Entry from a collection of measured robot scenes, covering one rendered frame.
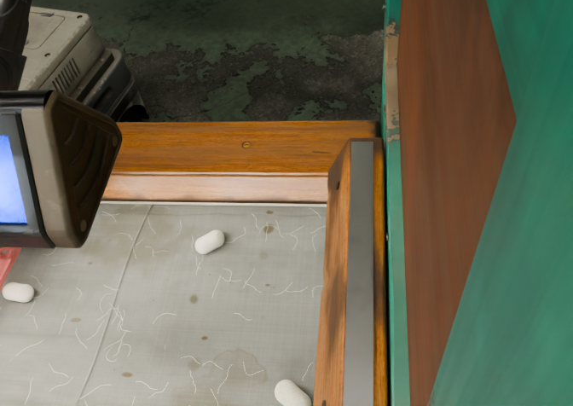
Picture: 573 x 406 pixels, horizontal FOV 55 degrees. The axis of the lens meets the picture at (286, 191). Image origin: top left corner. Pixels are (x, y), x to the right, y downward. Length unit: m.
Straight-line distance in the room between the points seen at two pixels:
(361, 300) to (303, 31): 1.75
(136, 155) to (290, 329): 0.30
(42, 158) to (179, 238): 0.40
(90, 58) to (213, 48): 0.67
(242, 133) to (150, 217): 0.16
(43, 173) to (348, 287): 0.27
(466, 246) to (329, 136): 0.52
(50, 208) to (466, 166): 0.19
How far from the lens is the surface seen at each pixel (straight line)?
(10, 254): 0.68
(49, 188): 0.29
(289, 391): 0.54
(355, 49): 2.04
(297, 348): 0.58
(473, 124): 0.18
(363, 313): 0.45
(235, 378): 0.57
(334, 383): 0.45
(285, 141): 0.69
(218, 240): 0.63
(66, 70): 1.52
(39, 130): 0.28
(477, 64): 0.18
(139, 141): 0.75
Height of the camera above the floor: 1.27
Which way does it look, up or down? 52 degrees down
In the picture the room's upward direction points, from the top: 10 degrees counter-clockwise
